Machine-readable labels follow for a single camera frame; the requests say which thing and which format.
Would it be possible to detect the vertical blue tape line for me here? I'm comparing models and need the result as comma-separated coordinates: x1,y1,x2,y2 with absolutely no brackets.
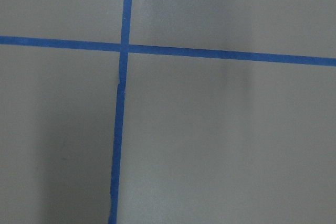
108,0,132,223

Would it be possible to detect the horizontal blue tape line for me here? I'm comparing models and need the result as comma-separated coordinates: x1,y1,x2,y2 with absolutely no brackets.
1,36,335,67

